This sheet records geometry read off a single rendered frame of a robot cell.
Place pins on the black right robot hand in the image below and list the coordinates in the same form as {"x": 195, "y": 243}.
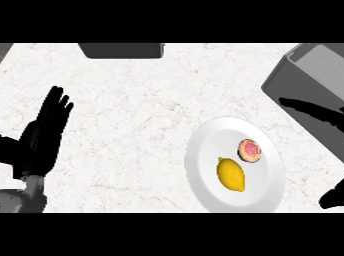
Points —
{"x": 341, "y": 123}

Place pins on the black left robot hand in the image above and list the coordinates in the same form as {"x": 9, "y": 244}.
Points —
{"x": 42, "y": 140}

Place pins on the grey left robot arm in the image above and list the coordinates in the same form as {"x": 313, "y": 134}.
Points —
{"x": 17, "y": 199}

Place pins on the grey cardboard box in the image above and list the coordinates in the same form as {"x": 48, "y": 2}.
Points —
{"x": 322, "y": 86}

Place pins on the white plate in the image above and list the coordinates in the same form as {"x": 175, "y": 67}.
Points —
{"x": 235, "y": 164}

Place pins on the yellow lemon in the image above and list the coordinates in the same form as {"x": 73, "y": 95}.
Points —
{"x": 231, "y": 175}

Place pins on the dark grey appliance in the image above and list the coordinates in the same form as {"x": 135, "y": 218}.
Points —
{"x": 123, "y": 50}

